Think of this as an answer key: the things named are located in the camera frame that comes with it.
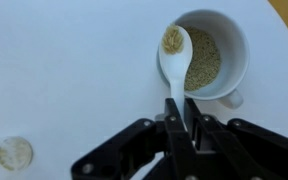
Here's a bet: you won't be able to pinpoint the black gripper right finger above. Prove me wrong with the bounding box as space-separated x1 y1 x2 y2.
185 99 288 180

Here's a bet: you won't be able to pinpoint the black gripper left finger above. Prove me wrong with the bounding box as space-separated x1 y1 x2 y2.
71 98 196 180

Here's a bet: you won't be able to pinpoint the white plastic spoon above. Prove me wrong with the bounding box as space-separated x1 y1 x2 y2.
158 24 193 121

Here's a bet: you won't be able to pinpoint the clear plastic cup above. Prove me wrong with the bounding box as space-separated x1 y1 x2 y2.
0 136 33 172

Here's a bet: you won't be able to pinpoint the grains in mug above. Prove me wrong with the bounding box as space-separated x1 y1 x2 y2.
185 27 221 91

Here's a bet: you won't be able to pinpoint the green and white mug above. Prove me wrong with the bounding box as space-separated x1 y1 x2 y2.
156 8 251 110

